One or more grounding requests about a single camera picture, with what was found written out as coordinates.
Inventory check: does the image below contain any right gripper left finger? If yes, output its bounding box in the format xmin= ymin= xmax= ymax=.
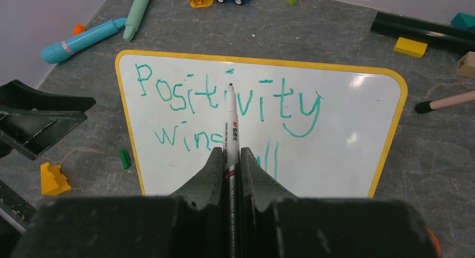
xmin=171 ymin=147 xmax=224 ymax=257

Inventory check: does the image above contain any pink tripod stand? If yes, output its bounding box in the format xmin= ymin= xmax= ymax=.
xmin=415 ymin=91 xmax=474 ymax=114

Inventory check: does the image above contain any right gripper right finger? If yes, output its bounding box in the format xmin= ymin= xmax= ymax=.
xmin=239 ymin=147 xmax=297 ymax=257

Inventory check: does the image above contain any mint green toy microphone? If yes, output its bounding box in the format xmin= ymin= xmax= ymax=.
xmin=123 ymin=0 xmax=150 ymax=41

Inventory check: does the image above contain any green marker cap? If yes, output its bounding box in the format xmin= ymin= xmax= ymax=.
xmin=118 ymin=149 xmax=131 ymax=169

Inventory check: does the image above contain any orange toy piece right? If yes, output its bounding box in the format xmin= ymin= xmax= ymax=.
xmin=427 ymin=228 xmax=442 ymax=258

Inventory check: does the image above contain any yellow block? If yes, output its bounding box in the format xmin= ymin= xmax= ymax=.
xmin=393 ymin=37 xmax=428 ymax=58

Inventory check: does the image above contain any orange wedge block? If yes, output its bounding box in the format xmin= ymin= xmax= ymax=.
xmin=40 ymin=162 xmax=72 ymax=196

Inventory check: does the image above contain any small orange toy piece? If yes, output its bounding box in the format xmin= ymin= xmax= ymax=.
xmin=73 ymin=24 xmax=87 ymax=35

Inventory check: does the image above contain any green whiteboard marker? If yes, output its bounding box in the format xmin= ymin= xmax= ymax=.
xmin=223 ymin=84 xmax=240 ymax=257

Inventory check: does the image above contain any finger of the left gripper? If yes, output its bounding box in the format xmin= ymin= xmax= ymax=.
xmin=1 ymin=110 xmax=87 ymax=160
xmin=1 ymin=80 xmax=96 ymax=112

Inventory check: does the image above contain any teal block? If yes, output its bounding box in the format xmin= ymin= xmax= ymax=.
xmin=450 ymin=12 xmax=475 ymax=32

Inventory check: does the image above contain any beige wooden cube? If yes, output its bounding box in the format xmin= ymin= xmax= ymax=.
xmin=456 ymin=51 xmax=475 ymax=78

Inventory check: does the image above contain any blue toy marker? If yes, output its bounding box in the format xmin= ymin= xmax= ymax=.
xmin=40 ymin=17 xmax=127 ymax=64

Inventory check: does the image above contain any orange framed whiteboard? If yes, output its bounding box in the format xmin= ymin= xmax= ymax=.
xmin=115 ymin=50 xmax=408 ymax=198

